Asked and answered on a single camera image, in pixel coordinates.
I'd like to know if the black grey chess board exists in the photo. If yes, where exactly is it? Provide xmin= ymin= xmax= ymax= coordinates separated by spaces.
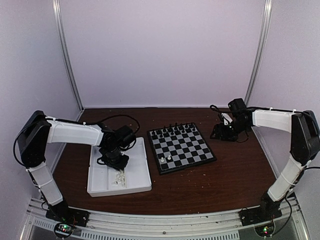
xmin=147 ymin=122 xmax=217 ymax=175

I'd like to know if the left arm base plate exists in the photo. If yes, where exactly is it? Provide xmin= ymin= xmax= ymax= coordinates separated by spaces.
xmin=45 ymin=208 xmax=90 ymax=227

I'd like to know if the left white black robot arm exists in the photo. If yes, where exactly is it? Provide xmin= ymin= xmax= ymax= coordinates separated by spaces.
xmin=12 ymin=110 xmax=138 ymax=222

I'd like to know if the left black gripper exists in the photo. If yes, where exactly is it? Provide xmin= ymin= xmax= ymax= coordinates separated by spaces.
xmin=101 ymin=146 xmax=130 ymax=171

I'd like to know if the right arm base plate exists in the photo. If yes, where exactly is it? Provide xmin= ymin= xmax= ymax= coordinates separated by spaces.
xmin=238 ymin=207 xmax=282 ymax=226

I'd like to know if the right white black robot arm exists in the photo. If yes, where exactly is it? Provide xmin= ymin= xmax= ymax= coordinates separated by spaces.
xmin=209 ymin=98 xmax=320 ymax=221

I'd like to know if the white plastic compartment tray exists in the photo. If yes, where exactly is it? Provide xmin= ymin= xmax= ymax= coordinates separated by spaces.
xmin=86 ymin=137 xmax=152 ymax=197

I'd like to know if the right aluminium frame post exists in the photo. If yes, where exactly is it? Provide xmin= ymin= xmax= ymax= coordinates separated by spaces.
xmin=244 ymin=0 xmax=273 ymax=105

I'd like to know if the aluminium frame post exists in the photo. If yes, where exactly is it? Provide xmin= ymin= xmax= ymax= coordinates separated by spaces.
xmin=52 ymin=0 xmax=84 ymax=111
xmin=244 ymin=0 xmax=273 ymax=105

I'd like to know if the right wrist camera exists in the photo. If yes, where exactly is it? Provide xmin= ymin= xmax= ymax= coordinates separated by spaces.
xmin=220 ymin=113 xmax=233 ymax=125

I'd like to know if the front aluminium rail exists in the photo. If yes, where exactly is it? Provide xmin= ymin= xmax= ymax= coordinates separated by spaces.
xmin=18 ymin=197 xmax=310 ymax=240

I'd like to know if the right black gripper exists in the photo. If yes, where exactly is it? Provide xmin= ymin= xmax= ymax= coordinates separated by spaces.
xmin=210 ymin=119 xmax=250 ymax=142

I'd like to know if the left aluminium frame post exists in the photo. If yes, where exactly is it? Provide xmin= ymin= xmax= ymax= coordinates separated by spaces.
xmin=52 ymin=0 xmax=84 ymax=111

